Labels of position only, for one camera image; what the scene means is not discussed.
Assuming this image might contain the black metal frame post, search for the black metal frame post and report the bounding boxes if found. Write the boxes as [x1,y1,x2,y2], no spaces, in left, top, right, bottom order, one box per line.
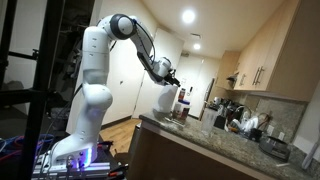
[15,0,65,180]

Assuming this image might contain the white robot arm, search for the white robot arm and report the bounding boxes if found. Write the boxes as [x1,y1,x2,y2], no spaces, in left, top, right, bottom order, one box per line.
[49,14,180,169]

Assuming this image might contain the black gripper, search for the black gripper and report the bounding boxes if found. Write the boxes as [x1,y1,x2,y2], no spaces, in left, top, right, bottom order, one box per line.
[165,69,180,87]

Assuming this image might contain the upper wooden kitchen cabinets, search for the upper wooden kitchen cabinets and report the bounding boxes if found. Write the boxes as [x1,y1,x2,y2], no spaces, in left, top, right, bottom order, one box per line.
[217,0,320,102]

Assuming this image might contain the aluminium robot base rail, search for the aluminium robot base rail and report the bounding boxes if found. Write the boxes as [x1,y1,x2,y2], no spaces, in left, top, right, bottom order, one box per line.
[31,154,129,180]

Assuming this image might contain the clear plastic cup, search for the clear plastic cup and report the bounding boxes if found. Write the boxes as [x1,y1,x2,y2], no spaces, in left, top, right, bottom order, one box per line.
[201,108,218,133]

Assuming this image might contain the clear jar with purple lid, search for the clear jar with purple lid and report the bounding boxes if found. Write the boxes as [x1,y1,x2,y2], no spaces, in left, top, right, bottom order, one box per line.
[172,100,190,121]

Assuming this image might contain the white and orange bottle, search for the white and orange bottle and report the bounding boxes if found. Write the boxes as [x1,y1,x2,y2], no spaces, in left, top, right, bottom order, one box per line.
[178,88,186,100]

